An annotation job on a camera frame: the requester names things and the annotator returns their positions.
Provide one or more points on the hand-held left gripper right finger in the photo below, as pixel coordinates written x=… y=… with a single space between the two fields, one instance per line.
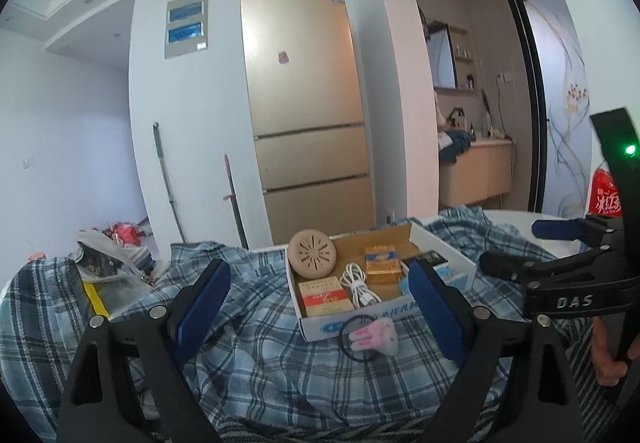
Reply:
x=436 y=315

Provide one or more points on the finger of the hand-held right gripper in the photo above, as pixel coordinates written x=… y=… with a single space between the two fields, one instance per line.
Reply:
x=555 y=229
x=510 y=265

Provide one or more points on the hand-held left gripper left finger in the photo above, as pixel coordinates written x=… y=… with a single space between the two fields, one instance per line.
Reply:
x=200 y=313

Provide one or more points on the blue tissue packet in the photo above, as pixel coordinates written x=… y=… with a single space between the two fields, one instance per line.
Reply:
x=459 y=282

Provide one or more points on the cardboard box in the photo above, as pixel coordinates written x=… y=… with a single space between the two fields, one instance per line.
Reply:
x=350 y=323

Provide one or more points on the red and gold cigarette box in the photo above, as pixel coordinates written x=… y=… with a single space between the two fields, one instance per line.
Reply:
x=325 y=297

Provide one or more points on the person's right hand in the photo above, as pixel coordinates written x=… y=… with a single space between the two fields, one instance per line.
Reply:
x=607 y=353

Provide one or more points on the red drink bottle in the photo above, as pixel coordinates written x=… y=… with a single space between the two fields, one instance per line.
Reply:
x=606 y=195

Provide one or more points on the blue plaid blanket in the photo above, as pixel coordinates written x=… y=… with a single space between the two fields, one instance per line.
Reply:
x=260 y=373

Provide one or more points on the beige vanity cabinet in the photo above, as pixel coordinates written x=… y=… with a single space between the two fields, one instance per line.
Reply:
x=475 y=173

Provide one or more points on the yellow bag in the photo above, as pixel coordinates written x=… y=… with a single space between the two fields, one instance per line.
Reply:
x=96 y=300

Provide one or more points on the grey cloth bag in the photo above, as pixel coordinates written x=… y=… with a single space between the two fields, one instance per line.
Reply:
x=110 y=255

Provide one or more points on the pile of plastic bags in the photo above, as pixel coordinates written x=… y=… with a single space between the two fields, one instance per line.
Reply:
x=122 y=232

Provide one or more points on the red-tipped broom stick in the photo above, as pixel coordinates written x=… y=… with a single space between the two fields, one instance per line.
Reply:
x=234 y=203

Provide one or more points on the round beige vented case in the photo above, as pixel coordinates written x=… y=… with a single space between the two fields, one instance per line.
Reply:
x=312 y=254

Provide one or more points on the blue clothing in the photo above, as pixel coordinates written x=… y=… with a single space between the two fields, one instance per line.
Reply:
x=456 y=145

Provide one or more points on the floral glass door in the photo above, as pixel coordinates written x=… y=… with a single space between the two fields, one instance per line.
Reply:
x=555 y=98

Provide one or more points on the gold refrigerator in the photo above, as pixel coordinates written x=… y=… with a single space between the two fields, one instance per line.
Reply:
x=305 y=123

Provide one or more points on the red fridge sticker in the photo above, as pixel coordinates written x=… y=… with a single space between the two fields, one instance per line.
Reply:
x=283 y=57

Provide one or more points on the white wall socket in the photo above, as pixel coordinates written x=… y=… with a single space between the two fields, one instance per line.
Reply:
x=503 y=78

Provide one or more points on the wall mirror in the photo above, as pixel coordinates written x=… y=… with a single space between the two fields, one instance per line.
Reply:
x=442 y=55

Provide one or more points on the wall electrical panel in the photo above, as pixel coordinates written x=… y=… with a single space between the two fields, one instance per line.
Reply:
x=186 y=25

